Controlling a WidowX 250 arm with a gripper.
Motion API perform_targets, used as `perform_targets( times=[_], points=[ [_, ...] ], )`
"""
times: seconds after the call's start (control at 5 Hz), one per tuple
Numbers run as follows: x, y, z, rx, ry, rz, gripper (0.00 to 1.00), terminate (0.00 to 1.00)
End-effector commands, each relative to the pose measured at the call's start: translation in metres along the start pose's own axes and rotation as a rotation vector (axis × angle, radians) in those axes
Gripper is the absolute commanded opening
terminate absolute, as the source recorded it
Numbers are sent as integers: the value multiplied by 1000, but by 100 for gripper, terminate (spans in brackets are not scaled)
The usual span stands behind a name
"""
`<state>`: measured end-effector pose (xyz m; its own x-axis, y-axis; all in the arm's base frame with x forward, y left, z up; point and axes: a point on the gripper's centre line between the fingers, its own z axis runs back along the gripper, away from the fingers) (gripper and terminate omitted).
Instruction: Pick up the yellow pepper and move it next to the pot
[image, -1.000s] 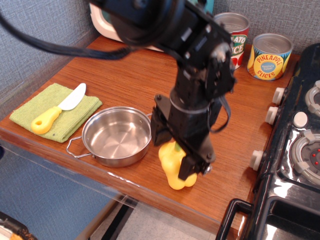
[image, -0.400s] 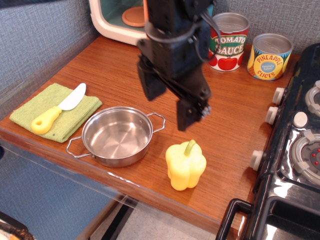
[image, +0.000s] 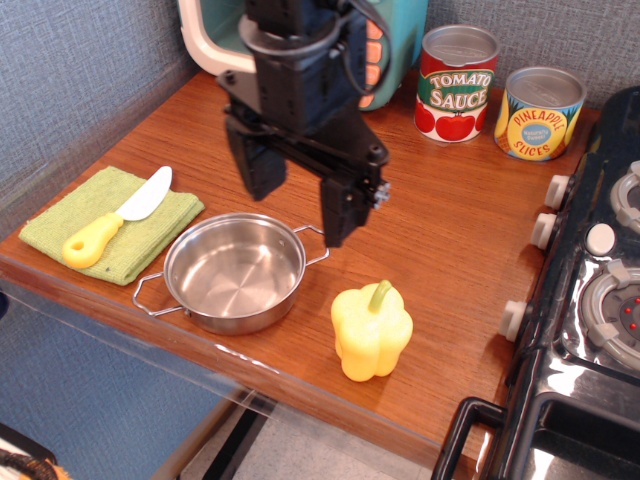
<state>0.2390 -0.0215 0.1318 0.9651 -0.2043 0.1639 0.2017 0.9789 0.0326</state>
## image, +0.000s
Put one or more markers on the tomato sauce can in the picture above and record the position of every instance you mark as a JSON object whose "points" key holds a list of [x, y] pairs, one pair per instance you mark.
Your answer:
{"points": [[456, 75]]}

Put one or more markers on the toy microwave teal and cream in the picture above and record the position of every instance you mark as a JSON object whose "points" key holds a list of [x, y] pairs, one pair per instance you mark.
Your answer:
{"points": [[210, 33]]}

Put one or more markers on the pineapple slices can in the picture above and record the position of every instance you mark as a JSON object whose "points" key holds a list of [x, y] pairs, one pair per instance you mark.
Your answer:
{"points": [[539, 112]]}

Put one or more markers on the black toy stove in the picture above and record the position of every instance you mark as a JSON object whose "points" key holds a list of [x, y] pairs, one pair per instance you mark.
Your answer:
{"points": [[572, 409]]}

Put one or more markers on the white stove knob middle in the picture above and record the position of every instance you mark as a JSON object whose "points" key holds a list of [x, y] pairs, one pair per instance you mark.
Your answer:
{"points": [[542, 230]]}

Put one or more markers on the orange object bottom left corner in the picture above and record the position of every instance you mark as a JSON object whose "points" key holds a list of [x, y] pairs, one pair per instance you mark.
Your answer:
{"points": [[22, 466]]}

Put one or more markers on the white stove knob top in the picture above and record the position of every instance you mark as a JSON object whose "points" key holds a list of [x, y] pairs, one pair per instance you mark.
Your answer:
{"points": [[556, 191]]}

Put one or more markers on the stainless steel pot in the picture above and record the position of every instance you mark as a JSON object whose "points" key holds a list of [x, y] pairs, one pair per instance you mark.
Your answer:
{"points": [[234, 274]]}

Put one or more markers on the yellow toy bell pepper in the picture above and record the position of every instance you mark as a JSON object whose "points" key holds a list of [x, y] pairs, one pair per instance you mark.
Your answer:
{"points": [[371, 329]]}

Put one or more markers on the green folded cloth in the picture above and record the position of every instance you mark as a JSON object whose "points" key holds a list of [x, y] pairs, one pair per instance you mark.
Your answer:
{"points": [[134, 246]]}

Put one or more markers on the white stove knob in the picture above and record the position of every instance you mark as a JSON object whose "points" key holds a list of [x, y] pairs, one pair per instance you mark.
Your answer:
{"points": [[542, 230], [556, 191], [511, 319]]}

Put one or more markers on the white stove knob bottom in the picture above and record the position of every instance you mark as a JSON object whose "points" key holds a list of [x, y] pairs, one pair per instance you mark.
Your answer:
{"points": [[511, 319]]}

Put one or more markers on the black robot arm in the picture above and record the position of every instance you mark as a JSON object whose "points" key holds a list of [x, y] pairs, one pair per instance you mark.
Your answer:
{"points": [[298, 16]]}

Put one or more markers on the yellow handled toy knife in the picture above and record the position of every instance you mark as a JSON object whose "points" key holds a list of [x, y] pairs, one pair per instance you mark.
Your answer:
{"points": [[86, 247]]}

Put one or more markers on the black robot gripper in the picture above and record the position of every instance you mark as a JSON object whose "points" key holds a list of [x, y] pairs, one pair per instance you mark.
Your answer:
{"points": [[301, 104]]}

